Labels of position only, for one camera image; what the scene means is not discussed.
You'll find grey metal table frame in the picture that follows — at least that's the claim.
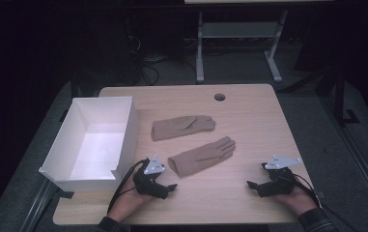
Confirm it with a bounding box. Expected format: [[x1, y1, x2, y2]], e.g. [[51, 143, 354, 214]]
[[195, 9, 290, 85]]

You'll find person's left hand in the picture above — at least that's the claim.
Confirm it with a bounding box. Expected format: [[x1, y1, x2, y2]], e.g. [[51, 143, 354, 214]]
[[106, 175, 156, 224]]

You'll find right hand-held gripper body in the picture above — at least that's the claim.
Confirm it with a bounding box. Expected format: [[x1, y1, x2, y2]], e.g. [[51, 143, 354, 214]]
[[256, 154, 303, 198]]

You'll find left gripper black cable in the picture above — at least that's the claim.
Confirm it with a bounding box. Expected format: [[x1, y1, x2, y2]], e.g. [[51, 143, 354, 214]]
[[106, 159, 150, 215]]

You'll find beige glove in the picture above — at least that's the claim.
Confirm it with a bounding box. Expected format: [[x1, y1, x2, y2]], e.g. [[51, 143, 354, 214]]
[[151, 115, 216, 142], [167, 135, 237, 179]]

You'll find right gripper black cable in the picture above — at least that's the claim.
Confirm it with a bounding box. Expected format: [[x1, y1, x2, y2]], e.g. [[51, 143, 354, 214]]
[[291, 173, 361, 232]]

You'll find tangle of floor cables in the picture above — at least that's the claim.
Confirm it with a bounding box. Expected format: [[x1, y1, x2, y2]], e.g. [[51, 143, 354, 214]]
[[125, 33, 199, 87]]

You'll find aluminium frame rail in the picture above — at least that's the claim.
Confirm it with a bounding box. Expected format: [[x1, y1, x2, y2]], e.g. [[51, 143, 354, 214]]
[[19, 177, 61, 232], [320, 95, 368, 224]]

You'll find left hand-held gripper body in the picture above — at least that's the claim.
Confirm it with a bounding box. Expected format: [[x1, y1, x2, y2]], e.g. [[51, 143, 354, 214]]
[[132, 155, 171, 200]]

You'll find person's right hand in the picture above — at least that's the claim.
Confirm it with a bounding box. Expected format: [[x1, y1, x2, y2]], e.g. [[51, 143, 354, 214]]
[[274, 185, 319, 216]]

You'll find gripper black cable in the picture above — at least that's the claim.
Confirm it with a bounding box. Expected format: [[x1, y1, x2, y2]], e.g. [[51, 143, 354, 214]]
[[291, 173, 361, 232], [106, 159, 150, 215]]

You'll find white box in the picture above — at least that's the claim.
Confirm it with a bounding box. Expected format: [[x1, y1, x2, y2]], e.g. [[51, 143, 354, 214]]
[[38, 96, 141, 193]]

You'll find black metal stand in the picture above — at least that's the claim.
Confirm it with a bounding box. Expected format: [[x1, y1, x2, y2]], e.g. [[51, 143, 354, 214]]
[[315, 62, 361, 128]]

